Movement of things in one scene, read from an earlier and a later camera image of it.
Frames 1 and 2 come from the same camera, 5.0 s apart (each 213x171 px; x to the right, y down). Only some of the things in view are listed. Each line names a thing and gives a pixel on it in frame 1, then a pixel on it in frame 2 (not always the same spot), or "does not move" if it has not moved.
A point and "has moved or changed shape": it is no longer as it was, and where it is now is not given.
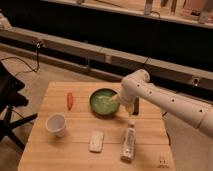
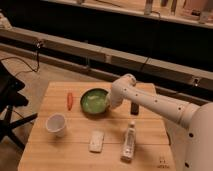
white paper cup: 56,123 does not move
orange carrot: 69,100 does not move
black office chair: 9,98 does not move
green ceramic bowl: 101,104 has moved or changed shape
